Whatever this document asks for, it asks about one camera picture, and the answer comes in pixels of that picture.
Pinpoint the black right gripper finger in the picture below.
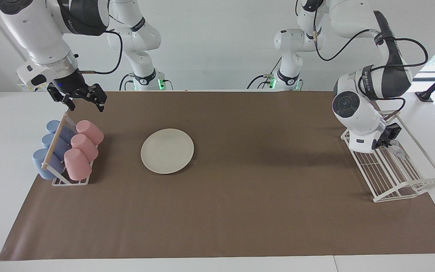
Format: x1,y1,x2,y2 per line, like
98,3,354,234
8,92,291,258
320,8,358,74
48,85,75,111
83,84,107,113

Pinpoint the silver mesh scrubbing sponge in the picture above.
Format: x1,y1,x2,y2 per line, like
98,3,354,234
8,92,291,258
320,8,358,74
389,145,406,159

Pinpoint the white round plate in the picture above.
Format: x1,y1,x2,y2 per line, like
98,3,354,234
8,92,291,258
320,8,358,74
141,128,194,175

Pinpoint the blue plastic cup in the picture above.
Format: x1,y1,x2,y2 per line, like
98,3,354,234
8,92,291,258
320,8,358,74
46,120,76,142
32,148,65,180
42,133,71,159

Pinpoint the pink plastic cup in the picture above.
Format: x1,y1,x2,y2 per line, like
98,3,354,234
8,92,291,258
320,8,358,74
76,120,104,146
64,148,92,181
71,134,99,162

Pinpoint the yellow label box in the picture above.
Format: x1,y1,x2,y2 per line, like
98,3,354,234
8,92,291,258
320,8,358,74
17,84,50,92

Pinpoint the wooden rack tray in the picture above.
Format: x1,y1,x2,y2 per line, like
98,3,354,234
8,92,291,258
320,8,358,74
42,112,99,186

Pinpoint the brown paper table mat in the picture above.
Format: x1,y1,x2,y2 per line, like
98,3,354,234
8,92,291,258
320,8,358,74
0,91,435,261

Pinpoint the black right base cable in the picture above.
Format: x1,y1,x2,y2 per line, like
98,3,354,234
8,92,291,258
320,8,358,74
119,74,135,91

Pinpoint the black base cable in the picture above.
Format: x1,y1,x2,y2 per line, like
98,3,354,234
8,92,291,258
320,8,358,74
247,57,282,90
119,74,135,91

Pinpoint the white wire dish rack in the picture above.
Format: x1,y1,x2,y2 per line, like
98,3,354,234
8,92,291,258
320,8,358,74
341,110,435,203

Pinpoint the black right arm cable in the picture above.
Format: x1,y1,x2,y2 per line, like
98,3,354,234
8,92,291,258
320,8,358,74
77,30,123,75

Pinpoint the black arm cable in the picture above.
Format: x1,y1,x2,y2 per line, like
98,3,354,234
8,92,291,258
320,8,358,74
77,30,123,75
314,11,429,111

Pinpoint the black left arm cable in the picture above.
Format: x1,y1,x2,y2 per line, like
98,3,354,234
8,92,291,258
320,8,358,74
314,11,429,111

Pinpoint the black left base cable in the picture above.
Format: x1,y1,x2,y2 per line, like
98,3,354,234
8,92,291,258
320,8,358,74
247,57,282,90

